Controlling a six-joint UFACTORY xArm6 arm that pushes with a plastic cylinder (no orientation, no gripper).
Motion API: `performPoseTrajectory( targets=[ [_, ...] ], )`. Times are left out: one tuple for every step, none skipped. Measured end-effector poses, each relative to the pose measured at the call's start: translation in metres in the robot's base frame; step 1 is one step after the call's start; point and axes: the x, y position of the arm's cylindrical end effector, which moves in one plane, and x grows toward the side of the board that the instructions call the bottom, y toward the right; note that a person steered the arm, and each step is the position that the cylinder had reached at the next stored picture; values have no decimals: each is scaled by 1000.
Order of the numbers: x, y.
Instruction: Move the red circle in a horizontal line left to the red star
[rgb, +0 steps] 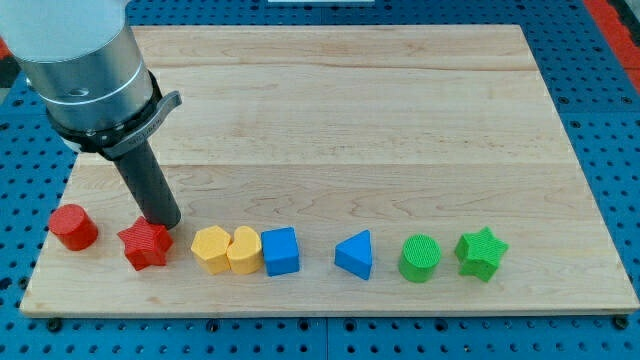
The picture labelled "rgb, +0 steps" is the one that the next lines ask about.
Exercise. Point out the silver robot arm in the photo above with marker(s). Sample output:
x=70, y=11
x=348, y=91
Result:
x=81, y=57

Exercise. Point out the green star block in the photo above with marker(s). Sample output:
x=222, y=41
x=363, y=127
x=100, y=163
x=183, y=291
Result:
x=479, y=254

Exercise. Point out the red star block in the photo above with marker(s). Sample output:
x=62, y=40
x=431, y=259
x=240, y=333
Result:
x=145, y=244

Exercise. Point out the wooden board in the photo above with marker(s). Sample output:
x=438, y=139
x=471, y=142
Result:
x=332, y=130

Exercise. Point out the blue cube block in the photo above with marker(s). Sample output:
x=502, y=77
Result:
x=280, y=251

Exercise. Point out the blue triangle block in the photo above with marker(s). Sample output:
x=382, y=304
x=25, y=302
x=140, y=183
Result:
x=355, y=255

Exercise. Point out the yellow heart block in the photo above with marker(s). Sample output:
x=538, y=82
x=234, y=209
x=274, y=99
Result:
x=245, y=252

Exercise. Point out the green cylinder block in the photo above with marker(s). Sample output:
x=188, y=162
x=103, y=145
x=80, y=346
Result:
x=419, y=258

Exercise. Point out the yellow hexagon block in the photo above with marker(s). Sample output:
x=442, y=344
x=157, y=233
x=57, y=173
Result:
x=209, y=248

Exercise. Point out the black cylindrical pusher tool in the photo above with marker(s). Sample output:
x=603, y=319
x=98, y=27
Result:
x=148, y=186

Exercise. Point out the black and grey tool clamp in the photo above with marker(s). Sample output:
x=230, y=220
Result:
x=114, y=142

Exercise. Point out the red cylinder block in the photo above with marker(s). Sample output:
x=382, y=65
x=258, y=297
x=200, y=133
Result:
x=73, y=227

